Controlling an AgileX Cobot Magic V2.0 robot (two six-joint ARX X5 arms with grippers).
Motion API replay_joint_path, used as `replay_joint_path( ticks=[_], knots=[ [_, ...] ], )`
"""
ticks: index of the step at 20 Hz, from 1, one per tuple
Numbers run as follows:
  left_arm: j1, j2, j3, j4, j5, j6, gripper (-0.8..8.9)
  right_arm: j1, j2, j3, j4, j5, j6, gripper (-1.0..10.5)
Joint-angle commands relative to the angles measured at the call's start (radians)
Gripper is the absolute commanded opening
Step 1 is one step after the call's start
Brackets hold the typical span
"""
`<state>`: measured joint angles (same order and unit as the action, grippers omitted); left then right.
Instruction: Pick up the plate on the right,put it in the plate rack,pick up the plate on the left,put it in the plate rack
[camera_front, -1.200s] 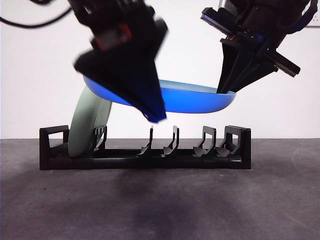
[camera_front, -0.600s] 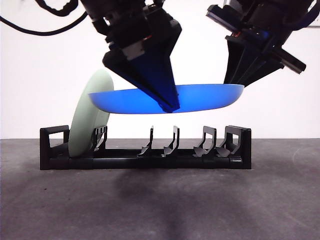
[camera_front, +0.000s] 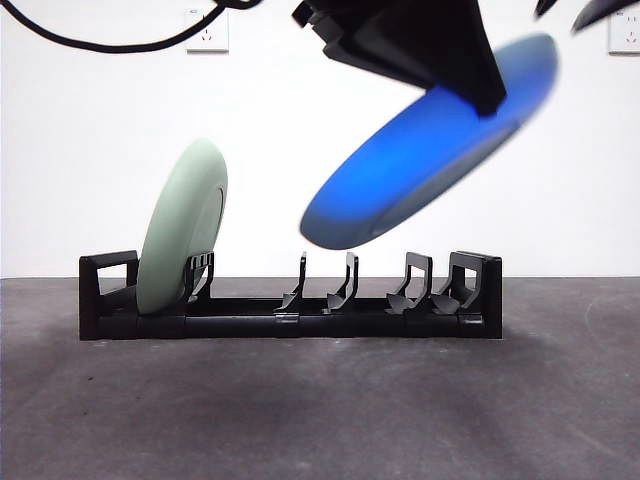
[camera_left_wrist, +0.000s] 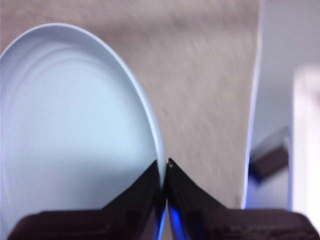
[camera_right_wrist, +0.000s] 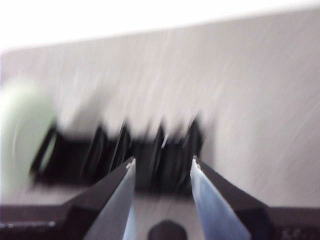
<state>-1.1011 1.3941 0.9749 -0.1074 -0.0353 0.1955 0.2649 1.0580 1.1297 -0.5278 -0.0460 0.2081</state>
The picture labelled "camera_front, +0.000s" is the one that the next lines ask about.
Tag blue round plate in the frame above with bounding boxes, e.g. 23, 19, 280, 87
298, 33, 559, 252

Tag green round plate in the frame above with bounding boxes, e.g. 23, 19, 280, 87
135, 137, 230, 317

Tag black plastic plate rack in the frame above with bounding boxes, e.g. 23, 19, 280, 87
78, 249, 504, 343

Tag white wall socket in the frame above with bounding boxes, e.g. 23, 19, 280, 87
607, 9, 640, 56
185, 8, 231, 55

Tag black cable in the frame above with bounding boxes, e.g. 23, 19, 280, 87
0, 0, 264, 55

